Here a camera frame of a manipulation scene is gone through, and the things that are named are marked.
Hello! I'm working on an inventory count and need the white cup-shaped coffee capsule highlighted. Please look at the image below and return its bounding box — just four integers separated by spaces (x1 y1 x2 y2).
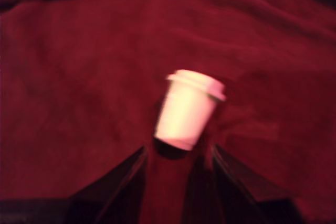
153 69 227 152

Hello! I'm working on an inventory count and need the dark red fleece cloth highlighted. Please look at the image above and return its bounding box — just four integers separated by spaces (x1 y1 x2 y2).
0 0 336 224

